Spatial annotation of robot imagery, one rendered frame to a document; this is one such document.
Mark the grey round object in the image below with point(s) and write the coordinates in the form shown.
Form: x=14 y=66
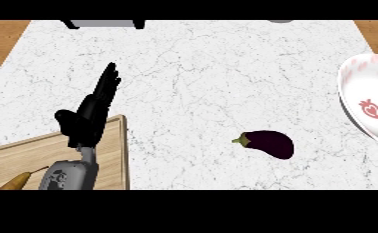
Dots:
x=281 y=21

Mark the white bowl with red print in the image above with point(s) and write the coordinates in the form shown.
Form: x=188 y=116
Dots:
x=362 y=93

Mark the yellow pear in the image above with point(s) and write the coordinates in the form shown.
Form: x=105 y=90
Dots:
x=15 y=181

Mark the grey appliance with black legs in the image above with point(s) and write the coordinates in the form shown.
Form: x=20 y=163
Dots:
x=104 y=24

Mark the purple eggplant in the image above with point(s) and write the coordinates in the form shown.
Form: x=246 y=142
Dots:
x=271 y=143

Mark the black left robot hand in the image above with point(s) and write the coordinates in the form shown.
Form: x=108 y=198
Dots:
x=89 y=113

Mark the wooden cutting board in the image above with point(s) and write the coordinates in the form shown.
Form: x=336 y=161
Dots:
x=60 y=157

